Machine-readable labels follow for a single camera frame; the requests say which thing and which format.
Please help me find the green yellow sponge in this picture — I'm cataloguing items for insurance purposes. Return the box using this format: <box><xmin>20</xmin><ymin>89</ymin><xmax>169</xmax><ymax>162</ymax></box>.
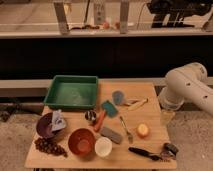
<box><xmin>101</xmin><ymin>101</ymin><xmax>118</xmax><ymax>117</ymax></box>

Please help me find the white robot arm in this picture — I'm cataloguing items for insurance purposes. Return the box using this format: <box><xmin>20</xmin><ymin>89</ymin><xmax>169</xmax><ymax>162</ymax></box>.
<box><xmin>158</xmin><ymin>62</ymin><xmax>213</xmax><ymax>126</ymax></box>

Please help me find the yellow red apple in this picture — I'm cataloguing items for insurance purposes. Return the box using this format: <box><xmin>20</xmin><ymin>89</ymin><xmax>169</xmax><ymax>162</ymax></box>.
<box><xmin>136</xmin><ymin>123</ymin><xmax>149</xmax><ymax>138</ymax></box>

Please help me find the small dark brush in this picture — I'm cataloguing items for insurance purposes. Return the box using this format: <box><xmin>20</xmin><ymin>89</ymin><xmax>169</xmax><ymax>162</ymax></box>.
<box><xmin>161</xmin><ymin>143</ymin><xmax>179</xmax><ymax>160</ymax></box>

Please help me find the metal fork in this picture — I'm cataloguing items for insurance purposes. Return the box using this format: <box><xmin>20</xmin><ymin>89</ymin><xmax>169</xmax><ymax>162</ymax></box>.
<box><xmin>119</xmin><ymin>116</ymin><xmax>133</xmax><ymax>144</ymax></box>

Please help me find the grey rectangular block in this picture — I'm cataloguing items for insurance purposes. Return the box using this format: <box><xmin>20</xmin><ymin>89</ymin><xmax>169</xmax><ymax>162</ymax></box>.
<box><xmin>100</xmin><ymin>127</ymin><xmax>123</xmax><ymax>144</ymax></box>

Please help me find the orange carrot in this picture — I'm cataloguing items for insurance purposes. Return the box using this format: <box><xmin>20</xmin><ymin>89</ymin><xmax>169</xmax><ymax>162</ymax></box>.
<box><xmin>94</xmin><ymin>110</ymin><xmax>106</xmax><ymax>132</ymax></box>

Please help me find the white cup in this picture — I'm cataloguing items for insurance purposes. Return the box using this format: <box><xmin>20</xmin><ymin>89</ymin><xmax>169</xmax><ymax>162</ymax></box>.
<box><xmin>95</xmin><ymin>137</ymin><xmax>112</xmax><ymax>157</ymax></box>

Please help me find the small metal cup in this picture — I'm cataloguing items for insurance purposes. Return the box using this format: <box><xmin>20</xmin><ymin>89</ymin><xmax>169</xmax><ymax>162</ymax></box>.
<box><xmin>85</xmin><ymin>110</ymin><xmax>97</xmax><ymax>125</ymax></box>

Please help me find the orange plastic bowl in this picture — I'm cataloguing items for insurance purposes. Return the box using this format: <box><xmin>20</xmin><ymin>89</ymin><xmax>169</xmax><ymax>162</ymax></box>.
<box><xmin>68</xmin><ymin>128</ymin><xmax>96</xmax><ymax>156</ymax></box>

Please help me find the green plastic tray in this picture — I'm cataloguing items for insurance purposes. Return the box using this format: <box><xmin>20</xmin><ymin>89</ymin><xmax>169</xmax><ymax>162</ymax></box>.
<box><xmin>44</xmin><ymin>75</ymin><xmax>98</xmax><ymax>110</ymax></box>

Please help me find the grey folded cloth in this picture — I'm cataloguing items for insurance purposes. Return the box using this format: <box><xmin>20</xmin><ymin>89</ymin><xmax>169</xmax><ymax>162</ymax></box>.
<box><xmin>52</xmin><ymin>110</ymin><xmax>66</xmax><ymax>131</ymax></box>

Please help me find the purple bowl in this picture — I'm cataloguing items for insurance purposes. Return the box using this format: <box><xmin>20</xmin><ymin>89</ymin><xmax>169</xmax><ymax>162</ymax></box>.
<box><xmin>36</xmin><ymin>112</ymin><xmax>62</xmax><ymax>139</ymax></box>

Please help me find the bunch of dark grapes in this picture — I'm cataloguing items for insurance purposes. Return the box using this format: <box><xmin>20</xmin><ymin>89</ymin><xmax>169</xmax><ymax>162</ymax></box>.
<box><xmin>34</xmin><ymin>138</ymin><xmax>68</xmax><ymax>157</ymax></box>

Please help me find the black handled tool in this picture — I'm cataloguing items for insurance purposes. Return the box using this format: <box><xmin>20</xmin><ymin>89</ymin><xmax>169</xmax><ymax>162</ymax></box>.
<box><xmin>128</xmin><ymin>147</ymin><xmax>161</xmax><ymax>161</ymax></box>

